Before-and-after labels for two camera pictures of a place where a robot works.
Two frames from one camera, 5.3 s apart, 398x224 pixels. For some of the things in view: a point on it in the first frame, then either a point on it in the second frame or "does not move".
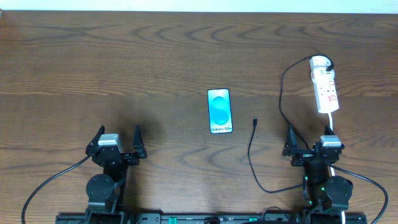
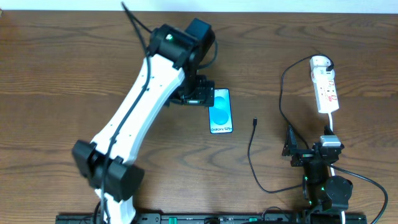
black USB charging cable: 255,124 does not move
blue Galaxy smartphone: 219,111 does not move
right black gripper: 311,157 does not move
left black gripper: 117,156 → 199,94
